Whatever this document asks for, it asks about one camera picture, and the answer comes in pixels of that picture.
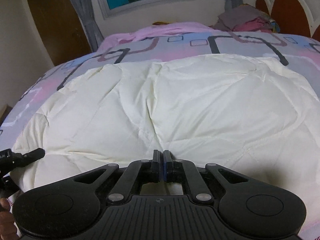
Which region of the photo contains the pink blanket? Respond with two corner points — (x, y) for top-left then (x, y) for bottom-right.
(104, 21), (218, 46)

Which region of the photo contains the brown and white headboard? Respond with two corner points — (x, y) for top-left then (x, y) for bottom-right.
(255, 0), (320, 38)

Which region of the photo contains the brown wooden object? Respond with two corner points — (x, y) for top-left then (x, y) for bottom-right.
(0, 104), (13, 126)

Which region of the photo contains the white puffer jacket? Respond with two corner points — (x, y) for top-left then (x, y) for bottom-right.
(11, 54), (320, 222)

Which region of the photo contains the patterned bed sheet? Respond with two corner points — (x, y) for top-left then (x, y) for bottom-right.
(0, 27), (320, 240)

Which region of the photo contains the person's left hand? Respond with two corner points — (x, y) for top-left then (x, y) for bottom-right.
(0, 198), (20, 238)

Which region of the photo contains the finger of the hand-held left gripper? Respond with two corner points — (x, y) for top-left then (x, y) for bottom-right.
(11, 148), (46, 168)

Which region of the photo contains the brown wooden door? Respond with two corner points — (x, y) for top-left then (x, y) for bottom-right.
(24, 0), (92, 67)

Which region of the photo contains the pile of folded clothes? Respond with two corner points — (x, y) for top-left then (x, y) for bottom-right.
(212, 4), (281, 34)

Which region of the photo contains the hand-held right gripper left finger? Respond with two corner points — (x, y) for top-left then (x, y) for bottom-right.
(72, 150), (165, 203)

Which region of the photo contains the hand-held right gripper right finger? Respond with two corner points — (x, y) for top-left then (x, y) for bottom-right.
(163, 150), (251, 203)

